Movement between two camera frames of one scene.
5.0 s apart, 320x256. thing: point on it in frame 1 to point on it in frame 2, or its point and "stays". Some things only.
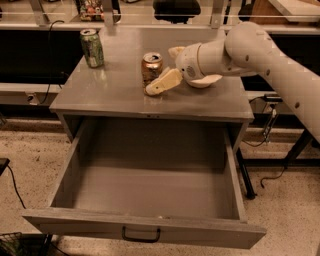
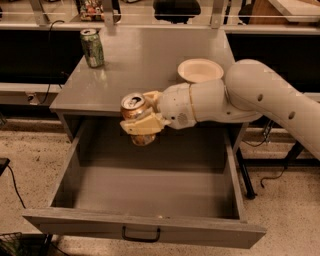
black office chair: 176,11 stays
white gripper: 187,64 to 175,105
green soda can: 92,48 stays
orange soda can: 151,68 to 133,106
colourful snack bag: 92,11 stays
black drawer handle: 142,240 stays
